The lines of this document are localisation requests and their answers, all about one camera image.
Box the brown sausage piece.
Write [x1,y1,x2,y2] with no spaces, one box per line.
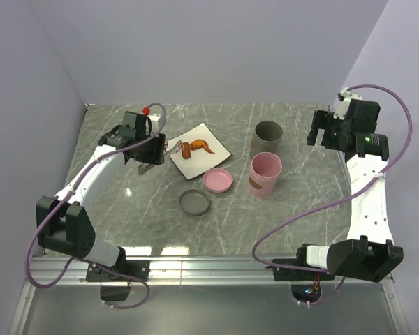
[181,142,191,159]

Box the orange chicken wing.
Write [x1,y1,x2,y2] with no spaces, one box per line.
[189,139,214,154]

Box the pink round lid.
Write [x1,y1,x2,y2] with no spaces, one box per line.
[203,168,233,193]

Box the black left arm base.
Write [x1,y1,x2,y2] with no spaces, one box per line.
[85,259,150,283]

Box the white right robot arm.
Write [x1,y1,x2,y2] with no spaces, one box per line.
[294,98,404,283]

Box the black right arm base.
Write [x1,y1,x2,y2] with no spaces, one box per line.
[272,258,335,281]

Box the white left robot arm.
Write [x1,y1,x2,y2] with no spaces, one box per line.
[35,107,166,281]

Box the white square plate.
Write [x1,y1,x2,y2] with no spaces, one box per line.
[167,123,232,180]

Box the grey cylindrical container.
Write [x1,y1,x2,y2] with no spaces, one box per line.
[249,121,283,158]

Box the grey round lid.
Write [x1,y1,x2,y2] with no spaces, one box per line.
[179,189,210,216]

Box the pink cylindrical container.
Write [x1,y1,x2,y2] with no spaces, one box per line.
[247,152,282,198]

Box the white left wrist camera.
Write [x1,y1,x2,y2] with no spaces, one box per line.
[142,107,162,128]

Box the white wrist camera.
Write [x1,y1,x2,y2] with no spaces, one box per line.
[142,107,162,128]
[335,87,362,119]

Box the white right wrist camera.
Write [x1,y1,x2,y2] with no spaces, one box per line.
[335,87,362,119]

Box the aluminium front rail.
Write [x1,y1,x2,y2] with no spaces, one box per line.
[24,256,395,287]

